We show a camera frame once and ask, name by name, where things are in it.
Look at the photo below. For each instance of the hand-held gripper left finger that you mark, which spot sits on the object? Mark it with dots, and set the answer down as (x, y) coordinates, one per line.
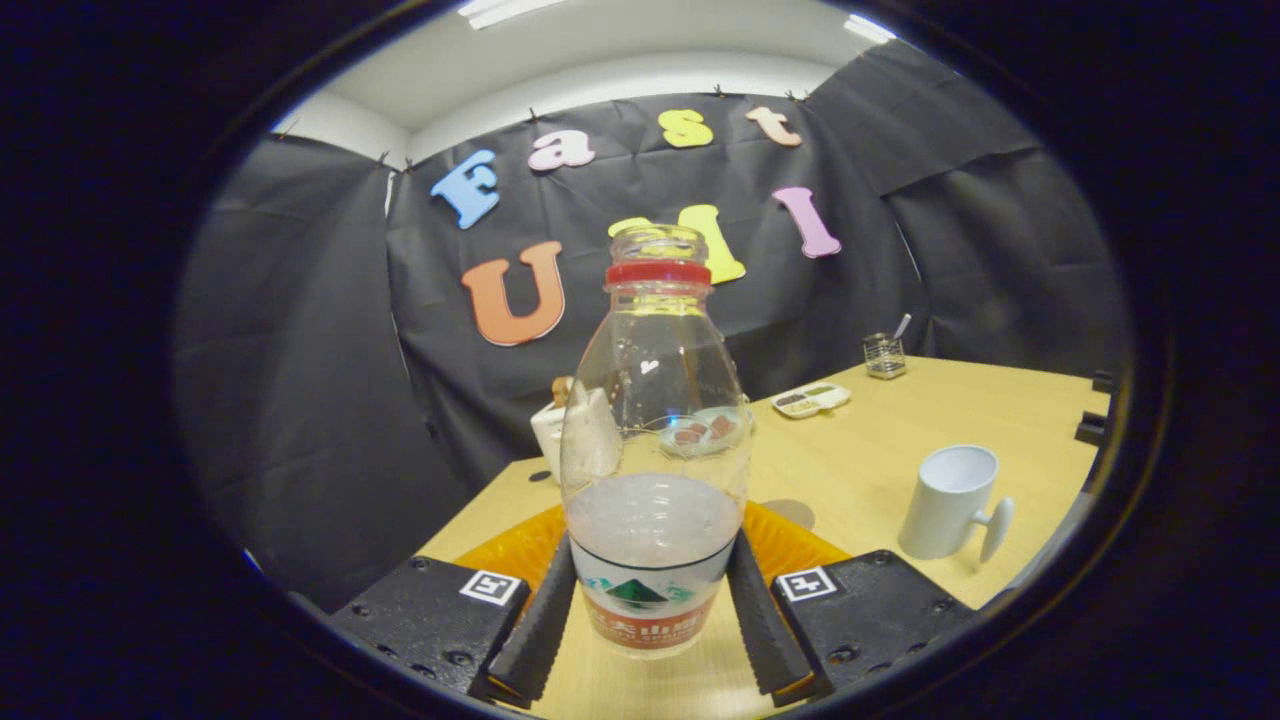
(540, 620)

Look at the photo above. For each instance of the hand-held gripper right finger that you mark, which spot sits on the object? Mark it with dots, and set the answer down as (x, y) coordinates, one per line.
(765, 620)

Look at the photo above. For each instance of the round brown coaster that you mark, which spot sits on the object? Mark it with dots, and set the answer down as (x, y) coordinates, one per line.
(790, 515)

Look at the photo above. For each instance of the clear plastic bottle red label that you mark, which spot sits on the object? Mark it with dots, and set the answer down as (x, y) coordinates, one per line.
(655, 520)

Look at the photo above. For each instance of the wooden table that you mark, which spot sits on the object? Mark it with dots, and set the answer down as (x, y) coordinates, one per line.
(850, 470)

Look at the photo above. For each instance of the white toaster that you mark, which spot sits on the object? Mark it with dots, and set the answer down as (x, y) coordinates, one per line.
(548, 430)

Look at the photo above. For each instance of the small divided condiment dish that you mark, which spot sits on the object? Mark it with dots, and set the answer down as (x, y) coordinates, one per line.
(812, 400)

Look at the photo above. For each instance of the brown bread slice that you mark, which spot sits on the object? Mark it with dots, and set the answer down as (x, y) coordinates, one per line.
(560, 390)

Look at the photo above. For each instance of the black backdrop cloth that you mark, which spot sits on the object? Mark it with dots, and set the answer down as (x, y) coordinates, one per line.
(330, 350)

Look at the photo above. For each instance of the black table clamp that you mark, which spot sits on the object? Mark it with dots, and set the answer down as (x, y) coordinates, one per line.
(1091, 428)
(1102, 381)

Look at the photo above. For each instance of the small ceiling light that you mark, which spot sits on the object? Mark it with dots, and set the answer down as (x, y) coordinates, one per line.
(868, 28)

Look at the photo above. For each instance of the long ceiling light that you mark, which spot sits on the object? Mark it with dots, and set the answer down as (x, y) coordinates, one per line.
(510, 10)

